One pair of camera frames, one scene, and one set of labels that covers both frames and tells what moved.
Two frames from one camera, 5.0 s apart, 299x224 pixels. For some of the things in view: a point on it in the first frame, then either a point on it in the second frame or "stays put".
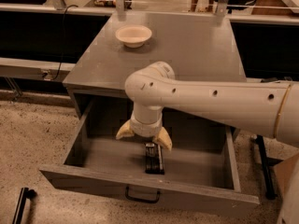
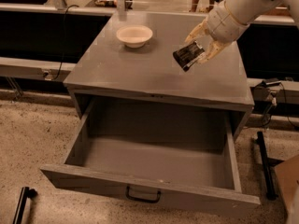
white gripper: (145, 129) → (223, 26)
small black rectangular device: (154, 159) → (188, 53)
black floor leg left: (25, 193) stays put
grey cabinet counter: (195, 44) stays put
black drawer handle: (145, 201) stays put
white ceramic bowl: (133, 35) stays put
